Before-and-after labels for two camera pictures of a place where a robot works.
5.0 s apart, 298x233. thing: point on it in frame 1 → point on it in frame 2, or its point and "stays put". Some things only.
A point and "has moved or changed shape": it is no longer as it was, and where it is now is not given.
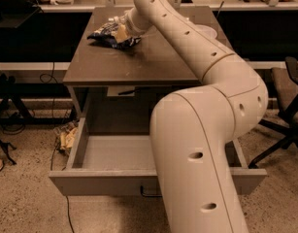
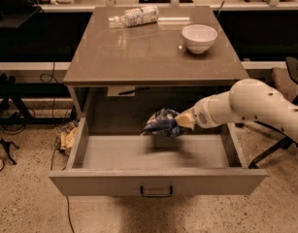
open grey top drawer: [111, 155] stays put
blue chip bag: [104, 35] has moved or changed shape
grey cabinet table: [128, 82] stays put
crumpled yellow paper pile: [66, 135] stays put
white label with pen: [123, 90] stays put
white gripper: [131, 23] → [199, 116]
